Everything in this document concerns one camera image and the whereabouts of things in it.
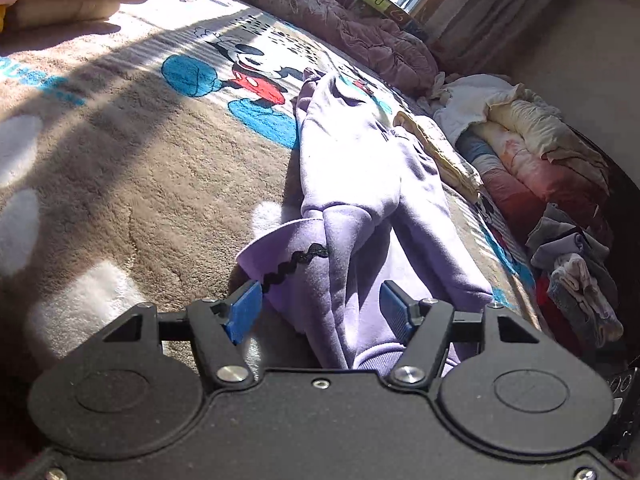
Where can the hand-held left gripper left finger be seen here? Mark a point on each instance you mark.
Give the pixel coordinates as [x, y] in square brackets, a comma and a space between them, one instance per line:
[245, 310]

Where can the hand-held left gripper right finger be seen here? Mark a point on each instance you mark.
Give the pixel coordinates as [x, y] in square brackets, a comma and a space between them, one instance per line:
[397, 310]

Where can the purple sweatshirt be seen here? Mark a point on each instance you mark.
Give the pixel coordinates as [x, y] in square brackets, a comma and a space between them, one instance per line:
[360, 170]

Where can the pile of grey clothes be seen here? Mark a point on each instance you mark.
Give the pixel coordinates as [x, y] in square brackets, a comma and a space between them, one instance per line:
[575, 280]

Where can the cream quilted folded cloth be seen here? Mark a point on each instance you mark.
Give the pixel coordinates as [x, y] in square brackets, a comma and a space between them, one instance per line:
[440, 155]

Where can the printed cartoon blanket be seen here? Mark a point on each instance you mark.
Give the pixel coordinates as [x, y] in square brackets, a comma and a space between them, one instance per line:
[125, 160]

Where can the white crumpled cloth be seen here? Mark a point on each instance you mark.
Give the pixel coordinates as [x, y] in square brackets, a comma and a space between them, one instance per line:
[465, 110]

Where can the mauve quilted comforter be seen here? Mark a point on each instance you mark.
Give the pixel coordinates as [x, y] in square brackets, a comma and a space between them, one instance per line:
[325, 15]

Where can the striped curtain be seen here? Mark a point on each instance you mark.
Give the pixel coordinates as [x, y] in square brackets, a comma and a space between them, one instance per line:
[480, 10]

